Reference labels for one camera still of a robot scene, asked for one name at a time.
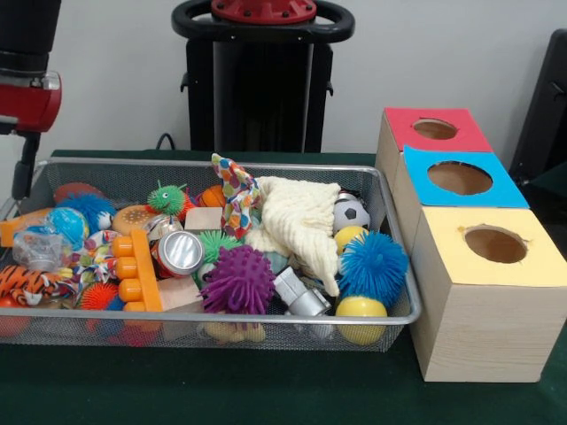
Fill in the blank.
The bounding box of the green spiky ball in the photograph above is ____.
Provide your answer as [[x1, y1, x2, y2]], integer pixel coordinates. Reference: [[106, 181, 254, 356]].
[[197, 229, 233, 267]]

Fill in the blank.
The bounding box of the small soccer ball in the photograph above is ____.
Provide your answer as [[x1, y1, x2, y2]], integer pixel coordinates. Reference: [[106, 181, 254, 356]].
[[332, 197, 371, 233]]

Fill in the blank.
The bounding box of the colourful patterned cloth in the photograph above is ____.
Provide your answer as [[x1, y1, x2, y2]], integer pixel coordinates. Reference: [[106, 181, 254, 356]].
[[210, 153, 263, 240]]

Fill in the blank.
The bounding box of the yellow ball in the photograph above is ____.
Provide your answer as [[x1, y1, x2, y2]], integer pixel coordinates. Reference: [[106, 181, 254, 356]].
[[335, 295, 389, 346], [334, 225, 369, 255]]

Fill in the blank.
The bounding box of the multicoloured swirl ball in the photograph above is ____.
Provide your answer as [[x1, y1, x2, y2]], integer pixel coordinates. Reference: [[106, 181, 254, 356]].
[[44, 207, 91, 251]]

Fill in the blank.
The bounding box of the orange toy building block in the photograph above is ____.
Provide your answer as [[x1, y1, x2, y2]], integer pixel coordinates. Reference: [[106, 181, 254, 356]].
[[110, 229, 164, 313], [0, 208, 56, 248]]

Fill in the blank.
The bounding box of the large blue spiky ball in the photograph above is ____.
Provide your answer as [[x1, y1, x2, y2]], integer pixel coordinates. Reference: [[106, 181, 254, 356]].
[[338, 231, 410, 307]]

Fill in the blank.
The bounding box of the shallow clear mesh bin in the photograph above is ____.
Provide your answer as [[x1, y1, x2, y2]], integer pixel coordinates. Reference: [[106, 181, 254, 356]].
[[0, 158, 423, 353]]

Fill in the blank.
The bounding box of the black chair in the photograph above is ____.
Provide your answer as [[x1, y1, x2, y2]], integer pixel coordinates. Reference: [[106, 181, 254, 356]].
[[512, 29, 567, 187]]

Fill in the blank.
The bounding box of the purple spiky ball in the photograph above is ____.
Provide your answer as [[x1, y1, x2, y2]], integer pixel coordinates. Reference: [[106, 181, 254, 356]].
[[200, 245, 276, 315]]

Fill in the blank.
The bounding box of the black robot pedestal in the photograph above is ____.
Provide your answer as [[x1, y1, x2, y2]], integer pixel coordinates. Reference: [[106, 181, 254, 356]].
[[171, 0, 357, 153]]

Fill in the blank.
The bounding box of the cream knitted cloth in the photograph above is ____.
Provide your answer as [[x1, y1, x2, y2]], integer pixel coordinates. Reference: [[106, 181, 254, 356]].
[[245, 176, 343, 298]]

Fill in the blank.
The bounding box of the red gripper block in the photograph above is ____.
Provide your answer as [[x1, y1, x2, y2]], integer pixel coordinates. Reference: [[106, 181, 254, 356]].
[[0, 83, 63, 201]]

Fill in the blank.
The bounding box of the silver metal can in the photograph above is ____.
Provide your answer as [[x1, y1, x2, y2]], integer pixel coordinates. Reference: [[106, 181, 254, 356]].
[[149, 226, 206, 277]]

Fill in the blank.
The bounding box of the wooden box with three holes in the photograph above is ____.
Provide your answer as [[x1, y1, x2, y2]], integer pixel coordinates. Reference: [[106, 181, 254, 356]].
[[376, 107, 567, 383]]

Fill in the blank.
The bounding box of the dark green table cloth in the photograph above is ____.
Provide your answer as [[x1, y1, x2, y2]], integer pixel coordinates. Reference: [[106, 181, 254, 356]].
[[0, 149, 567, 425]]

